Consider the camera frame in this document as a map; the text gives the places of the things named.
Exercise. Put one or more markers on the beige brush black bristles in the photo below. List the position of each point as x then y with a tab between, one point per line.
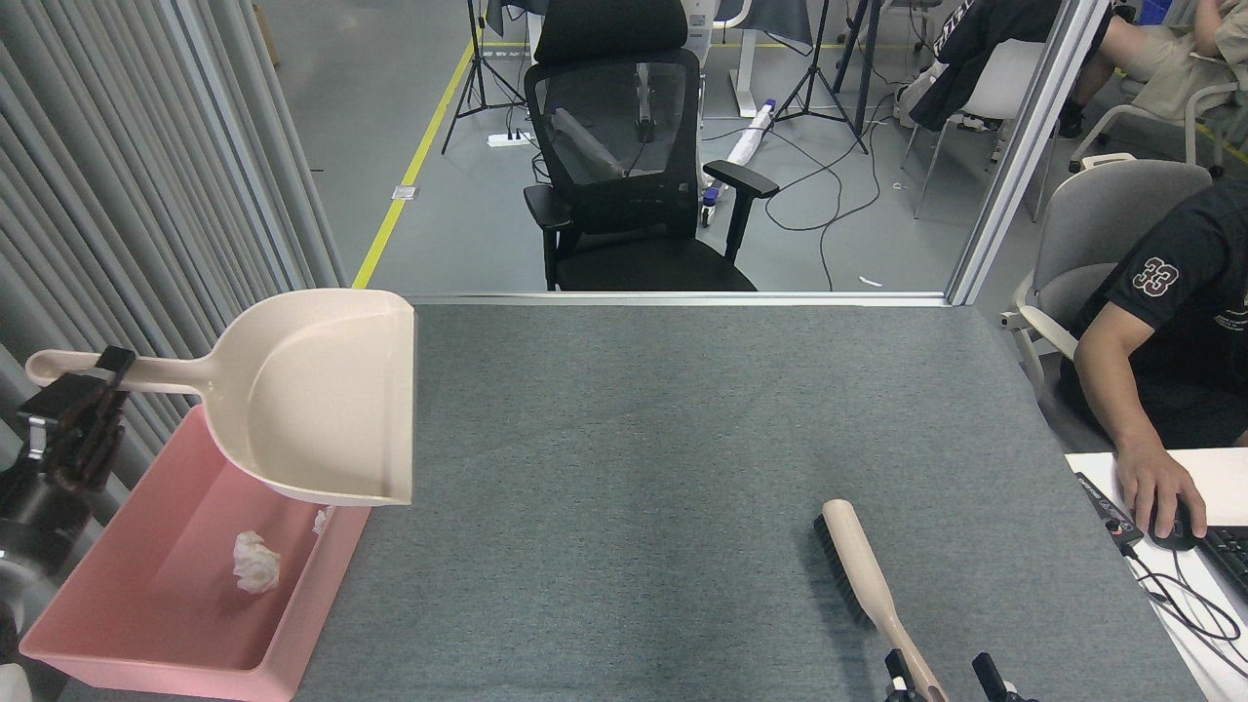
863	565

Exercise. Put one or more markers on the black jacket white lettering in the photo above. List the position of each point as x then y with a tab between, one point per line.
975	58

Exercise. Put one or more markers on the black tripod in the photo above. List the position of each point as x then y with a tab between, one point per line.
815	49
478	49

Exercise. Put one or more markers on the white stand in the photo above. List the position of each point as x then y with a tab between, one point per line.
746	68

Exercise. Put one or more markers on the pink plastic bin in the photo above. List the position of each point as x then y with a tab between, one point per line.
166	604

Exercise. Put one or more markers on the beige plastic dustpan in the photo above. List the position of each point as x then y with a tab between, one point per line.
322	400

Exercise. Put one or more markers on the flat black device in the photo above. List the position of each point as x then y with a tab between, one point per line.
1107	512

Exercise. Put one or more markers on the dark grey hanging cloth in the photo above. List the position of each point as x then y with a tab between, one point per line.
780	24

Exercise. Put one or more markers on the grey padded chair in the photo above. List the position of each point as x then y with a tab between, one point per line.
1092	224

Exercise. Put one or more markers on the silver floor plate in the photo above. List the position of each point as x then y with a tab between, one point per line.
405	192

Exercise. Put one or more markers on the blue white caster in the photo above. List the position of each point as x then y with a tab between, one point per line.
712	200

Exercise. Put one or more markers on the white plastic chair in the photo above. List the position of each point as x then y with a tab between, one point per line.
1009	83

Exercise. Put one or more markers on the black keyboard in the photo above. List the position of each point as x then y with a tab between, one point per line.
1227	561

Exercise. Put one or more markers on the silver table edge rail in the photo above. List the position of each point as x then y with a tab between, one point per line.
682	297

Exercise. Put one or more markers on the person's right hand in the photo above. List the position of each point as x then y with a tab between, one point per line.
1155	483

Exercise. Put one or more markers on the seated person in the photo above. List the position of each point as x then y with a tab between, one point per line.
1160	58

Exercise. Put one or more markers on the person's right forearm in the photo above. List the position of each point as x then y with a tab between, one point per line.
1116	400

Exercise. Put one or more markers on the small white paper ball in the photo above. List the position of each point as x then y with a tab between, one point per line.
323	520

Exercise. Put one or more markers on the slanted silver post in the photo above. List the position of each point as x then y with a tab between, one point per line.
1024	146

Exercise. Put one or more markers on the large white paper ball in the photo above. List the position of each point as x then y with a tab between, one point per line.
255	563

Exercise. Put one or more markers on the black computer mouse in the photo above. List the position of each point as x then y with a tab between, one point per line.
1175	542

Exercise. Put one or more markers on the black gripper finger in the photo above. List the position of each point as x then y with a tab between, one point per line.
902	682
993	682

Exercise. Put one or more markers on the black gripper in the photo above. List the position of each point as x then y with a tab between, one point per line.
39	517

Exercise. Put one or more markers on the white side table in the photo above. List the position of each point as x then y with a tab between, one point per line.
1219	468

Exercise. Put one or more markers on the grey pleated curtain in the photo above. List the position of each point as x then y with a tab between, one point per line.
97	195

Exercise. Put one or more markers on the white power strip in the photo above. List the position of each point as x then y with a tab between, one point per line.
509	139

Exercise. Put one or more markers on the blue box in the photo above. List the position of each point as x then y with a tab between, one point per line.
1155	10

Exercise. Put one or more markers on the black mesh office chair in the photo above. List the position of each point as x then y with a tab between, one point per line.
624	244

